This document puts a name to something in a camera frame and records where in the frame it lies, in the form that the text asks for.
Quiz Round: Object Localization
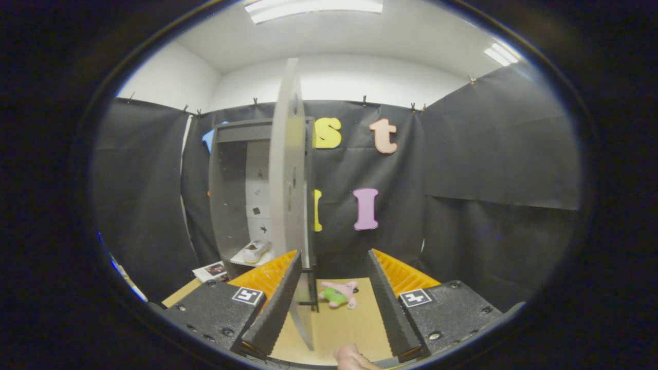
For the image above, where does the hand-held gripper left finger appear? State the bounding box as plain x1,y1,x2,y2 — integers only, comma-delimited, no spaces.
162,250,303,358

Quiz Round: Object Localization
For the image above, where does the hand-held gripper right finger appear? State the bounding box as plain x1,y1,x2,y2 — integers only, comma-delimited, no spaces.
367,249,507,363

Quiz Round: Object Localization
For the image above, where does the white canvas shoe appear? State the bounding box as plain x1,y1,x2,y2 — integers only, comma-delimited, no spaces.
243,239,272,264

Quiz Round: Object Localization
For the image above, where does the grey shoe cabinet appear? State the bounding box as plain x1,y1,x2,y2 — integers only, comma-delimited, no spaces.
208,118,315,281

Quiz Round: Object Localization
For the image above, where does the beige shoe cabinet door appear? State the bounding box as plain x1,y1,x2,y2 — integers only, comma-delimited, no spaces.
269,58,319,351

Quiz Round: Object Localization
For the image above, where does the green and pink plush toy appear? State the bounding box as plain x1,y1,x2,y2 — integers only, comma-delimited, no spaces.
318,280,359,310

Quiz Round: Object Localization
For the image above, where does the white book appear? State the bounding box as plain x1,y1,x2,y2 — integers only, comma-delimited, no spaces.
192,261,230,283

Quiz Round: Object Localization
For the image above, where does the black backdrop cloth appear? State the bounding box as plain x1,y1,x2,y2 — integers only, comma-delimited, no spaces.
92,64,581,311

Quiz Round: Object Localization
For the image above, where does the row of small cloth clips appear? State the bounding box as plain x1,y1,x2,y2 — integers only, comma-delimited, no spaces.
127,75,478,115

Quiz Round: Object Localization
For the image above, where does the long ceiling light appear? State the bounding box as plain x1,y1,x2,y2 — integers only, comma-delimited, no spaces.
483,43,520,66
244,0,384,25

